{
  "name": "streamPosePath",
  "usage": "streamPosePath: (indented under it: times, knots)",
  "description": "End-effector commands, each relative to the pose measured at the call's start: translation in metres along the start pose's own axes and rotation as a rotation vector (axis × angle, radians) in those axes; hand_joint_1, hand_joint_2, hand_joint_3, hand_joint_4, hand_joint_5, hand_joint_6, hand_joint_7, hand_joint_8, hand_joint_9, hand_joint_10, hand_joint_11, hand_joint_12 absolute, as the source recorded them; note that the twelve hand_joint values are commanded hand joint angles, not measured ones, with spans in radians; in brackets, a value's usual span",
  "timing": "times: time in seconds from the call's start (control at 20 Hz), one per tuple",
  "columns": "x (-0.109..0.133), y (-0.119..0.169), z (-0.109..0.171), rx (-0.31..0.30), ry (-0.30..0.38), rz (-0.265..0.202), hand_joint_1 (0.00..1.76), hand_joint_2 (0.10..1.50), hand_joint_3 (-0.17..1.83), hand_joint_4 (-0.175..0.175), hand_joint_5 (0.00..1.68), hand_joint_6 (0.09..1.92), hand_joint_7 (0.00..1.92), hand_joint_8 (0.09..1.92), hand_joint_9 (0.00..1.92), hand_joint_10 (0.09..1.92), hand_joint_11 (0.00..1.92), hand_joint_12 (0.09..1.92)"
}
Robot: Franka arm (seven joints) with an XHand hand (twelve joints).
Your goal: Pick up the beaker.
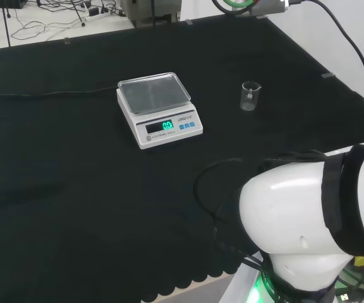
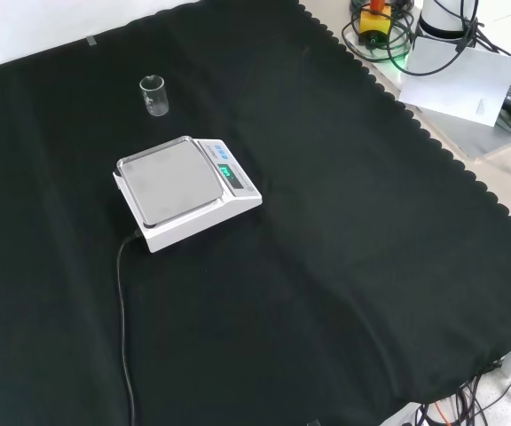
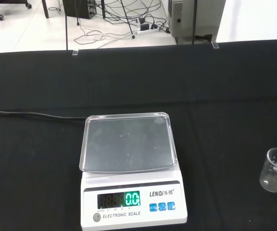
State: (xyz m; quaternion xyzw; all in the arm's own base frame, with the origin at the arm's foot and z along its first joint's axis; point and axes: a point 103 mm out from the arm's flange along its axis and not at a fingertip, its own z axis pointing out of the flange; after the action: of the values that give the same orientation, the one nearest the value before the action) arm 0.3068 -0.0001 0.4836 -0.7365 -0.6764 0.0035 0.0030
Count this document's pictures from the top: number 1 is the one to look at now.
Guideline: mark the white power strip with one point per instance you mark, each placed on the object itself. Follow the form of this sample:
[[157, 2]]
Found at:
[[96, 16]]

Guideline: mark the silver usb plug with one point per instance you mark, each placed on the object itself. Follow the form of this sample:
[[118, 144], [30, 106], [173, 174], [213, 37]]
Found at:
[[344, 297]]

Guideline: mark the black box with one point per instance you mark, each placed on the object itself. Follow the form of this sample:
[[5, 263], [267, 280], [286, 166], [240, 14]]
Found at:
[[5, 3]]

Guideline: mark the small clear glass beaker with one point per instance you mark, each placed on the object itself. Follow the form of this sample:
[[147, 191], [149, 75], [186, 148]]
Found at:
[[249, 100]]

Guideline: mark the grey equipment box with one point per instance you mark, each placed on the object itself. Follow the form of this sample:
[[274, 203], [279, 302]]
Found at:
[[144, 12]]

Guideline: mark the black tripod leg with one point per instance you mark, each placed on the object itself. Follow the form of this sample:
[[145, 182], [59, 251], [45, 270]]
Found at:
[[80, 17]]

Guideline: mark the yellow stop button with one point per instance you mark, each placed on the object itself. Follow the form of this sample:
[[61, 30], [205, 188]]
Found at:
[[360, 261]]

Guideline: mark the clear cloth clip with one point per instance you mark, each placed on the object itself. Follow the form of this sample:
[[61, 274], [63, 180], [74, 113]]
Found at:
[[189, 21], [328, 75], [67, 41]]

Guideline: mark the dark thin pole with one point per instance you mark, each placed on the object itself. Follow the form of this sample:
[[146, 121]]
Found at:
[[8, 31]]

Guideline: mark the white electronic balance steel pan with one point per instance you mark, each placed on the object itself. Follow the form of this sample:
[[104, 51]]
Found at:
[[169, 139]]

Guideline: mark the black bench cloth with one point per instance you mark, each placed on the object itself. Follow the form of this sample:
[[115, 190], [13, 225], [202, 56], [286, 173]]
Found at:
[[74, 189]]

